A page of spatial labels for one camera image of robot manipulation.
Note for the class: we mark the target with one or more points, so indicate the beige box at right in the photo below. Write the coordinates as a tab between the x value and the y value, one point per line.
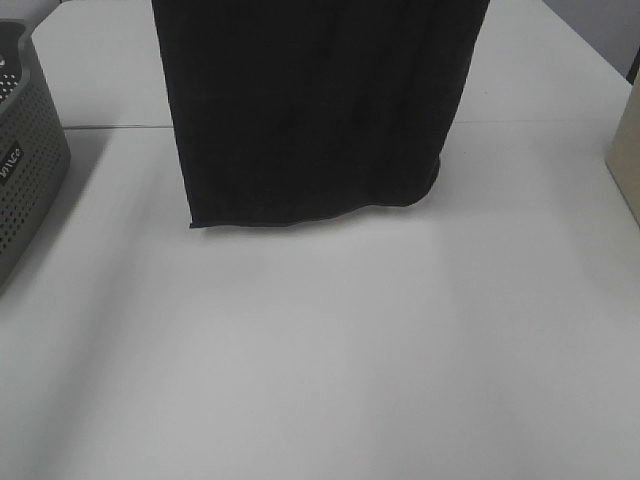
623	156

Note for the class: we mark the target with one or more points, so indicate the grey perforated plastic basket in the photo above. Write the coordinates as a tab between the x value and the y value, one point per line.
35	154

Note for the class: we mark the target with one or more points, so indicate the dark navy towel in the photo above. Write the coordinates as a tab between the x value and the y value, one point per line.
292	111

